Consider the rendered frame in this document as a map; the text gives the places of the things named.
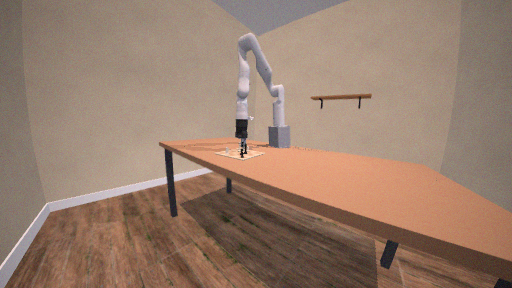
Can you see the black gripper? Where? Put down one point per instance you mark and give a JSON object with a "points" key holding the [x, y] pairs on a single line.
{"points": [[241, 126]]}

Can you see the brown and cream chessboard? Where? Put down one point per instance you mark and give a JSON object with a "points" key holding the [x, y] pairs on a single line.
{"points": [[236, 155]]}

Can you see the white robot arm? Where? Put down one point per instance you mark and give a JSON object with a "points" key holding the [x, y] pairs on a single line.
{"points": [[246, 43]]}

